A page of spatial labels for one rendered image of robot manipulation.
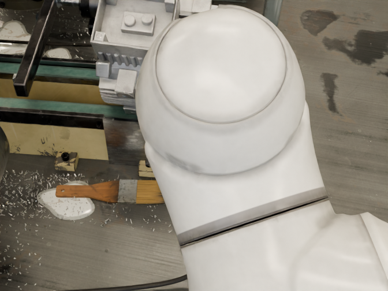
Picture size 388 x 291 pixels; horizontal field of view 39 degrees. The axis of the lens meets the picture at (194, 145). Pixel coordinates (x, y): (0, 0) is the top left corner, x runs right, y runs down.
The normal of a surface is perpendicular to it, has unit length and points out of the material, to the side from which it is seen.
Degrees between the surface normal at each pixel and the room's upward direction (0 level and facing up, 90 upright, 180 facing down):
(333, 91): 0
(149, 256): 0
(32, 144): 90
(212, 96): 34
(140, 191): 1
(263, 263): 25
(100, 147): 90
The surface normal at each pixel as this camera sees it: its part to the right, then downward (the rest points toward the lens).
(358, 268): -0.09, -0.52
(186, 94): -0.20, -0.11
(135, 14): -0.03, -0.25
